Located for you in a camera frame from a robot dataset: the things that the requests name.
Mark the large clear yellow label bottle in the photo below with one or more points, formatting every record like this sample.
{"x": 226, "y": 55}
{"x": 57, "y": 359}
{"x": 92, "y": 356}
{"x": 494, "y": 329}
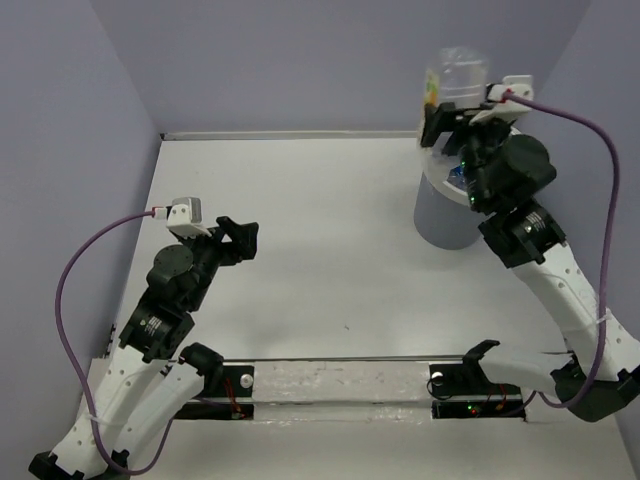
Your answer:
{"x": 456, "y": 74}

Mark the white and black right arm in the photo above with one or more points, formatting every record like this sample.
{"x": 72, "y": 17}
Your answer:
{"x": 598, "y": 374}

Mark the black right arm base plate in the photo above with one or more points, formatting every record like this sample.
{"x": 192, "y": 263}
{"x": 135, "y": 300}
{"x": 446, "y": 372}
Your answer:
{"x": 458, "y": 395}

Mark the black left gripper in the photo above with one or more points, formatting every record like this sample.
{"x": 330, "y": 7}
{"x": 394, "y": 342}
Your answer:
{"x": 244, "y": 244}

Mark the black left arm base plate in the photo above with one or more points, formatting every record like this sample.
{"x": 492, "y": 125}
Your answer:
{"x": 227, "y": 399}

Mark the blue label bottle sideways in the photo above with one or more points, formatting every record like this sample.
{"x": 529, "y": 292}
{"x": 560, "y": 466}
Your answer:
{"x": 456, "y": 175}

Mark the grey bin white rim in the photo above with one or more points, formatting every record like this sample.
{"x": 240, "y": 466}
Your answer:
{"x": 442, "y": 214}

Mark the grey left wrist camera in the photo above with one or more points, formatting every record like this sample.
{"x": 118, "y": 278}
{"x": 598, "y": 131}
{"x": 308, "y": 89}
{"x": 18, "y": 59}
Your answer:
{"x": 183, "y": 217}

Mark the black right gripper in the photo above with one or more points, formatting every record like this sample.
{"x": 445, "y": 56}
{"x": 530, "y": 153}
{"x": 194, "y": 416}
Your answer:
{"x": 497, "y": 130}

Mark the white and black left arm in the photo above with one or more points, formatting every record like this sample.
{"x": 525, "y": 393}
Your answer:
{"x": 151, "y": 375}

